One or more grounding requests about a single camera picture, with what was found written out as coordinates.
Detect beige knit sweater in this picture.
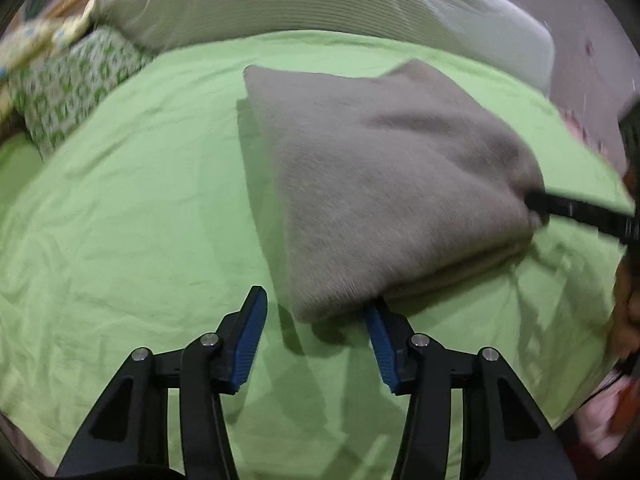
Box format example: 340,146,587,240
244,60,544,323

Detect person's right hand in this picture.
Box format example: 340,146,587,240
608,257,640,360

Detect light green bed sheet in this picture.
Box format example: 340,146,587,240
1,32,631,479

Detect green patterned pillow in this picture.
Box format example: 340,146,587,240
9,26,154,158

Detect yellow floral pillow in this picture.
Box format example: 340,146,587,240
1,0,96,81

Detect white striped duvet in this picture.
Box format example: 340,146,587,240
94,0,555,93

